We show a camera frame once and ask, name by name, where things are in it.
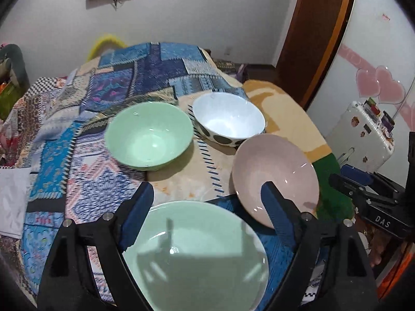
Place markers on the patchwork blanket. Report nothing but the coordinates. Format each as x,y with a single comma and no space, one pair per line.
129,71

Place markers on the green bag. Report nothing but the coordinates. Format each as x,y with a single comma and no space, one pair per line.
9,103

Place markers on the beige orange fleece blanket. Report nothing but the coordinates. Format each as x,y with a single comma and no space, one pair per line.
291,116

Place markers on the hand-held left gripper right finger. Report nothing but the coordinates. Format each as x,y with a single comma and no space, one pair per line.
278,213

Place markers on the brown wooden door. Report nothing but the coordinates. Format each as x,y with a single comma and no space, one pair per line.
311,32

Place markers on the pink bowl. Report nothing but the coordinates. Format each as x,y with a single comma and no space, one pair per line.
269,165

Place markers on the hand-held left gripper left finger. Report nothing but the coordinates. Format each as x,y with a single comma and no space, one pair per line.
136,217

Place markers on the person's right hand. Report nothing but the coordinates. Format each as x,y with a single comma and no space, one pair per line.
377,254

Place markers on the yellow foam hoop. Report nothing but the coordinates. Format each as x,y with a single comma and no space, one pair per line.
107,40

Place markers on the wooden wardrobe with white doors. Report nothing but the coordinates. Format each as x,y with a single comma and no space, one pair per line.
373,39

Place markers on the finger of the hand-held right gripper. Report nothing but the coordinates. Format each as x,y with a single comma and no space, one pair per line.
353,171
340,182

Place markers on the green bowl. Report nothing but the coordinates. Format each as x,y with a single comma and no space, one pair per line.
149,136

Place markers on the patterned floor mat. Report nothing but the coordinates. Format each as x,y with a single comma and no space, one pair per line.
227,64

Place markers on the white polka dot bowl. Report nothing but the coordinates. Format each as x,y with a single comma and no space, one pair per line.
227,116

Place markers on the white suitcase with stickers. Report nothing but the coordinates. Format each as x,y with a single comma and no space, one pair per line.
360,136

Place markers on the green plate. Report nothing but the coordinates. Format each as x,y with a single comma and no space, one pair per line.
194,259

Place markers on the white cloth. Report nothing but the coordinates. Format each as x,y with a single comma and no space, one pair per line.
11,201

